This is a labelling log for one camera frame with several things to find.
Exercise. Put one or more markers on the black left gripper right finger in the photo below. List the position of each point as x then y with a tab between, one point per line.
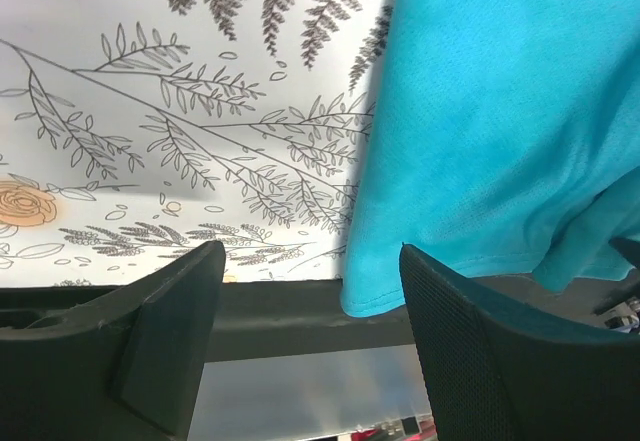
496	368

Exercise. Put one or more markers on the floral patterned table mat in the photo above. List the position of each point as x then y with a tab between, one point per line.
132	131

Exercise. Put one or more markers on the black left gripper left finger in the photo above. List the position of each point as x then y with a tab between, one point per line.
109	363

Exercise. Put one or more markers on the teal t-shirt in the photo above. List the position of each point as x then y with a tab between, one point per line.
505	140

